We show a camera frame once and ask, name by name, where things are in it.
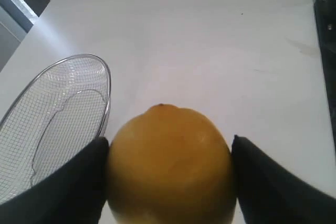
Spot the yellow lemon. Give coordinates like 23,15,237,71
106,104,237,223

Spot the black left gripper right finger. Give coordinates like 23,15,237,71
232,135,335,223

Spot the oval wire mesh basket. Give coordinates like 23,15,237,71
1,54,111,203

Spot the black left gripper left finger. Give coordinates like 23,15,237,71
1,137,109,223

